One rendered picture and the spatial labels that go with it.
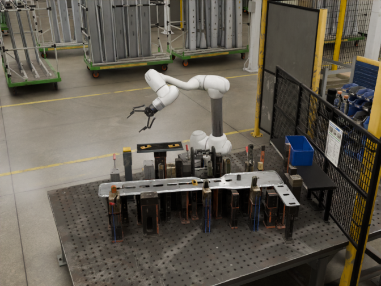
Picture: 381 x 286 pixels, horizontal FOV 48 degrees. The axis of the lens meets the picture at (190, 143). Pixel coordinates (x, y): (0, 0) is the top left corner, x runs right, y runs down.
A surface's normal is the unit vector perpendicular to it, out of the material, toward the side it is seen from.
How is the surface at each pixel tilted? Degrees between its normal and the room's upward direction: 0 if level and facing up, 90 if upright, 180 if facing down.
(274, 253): 0
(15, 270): 0
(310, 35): 90
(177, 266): 0
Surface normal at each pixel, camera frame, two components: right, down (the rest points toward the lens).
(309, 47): -0.90, 0.18
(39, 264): 0.00, -0.91
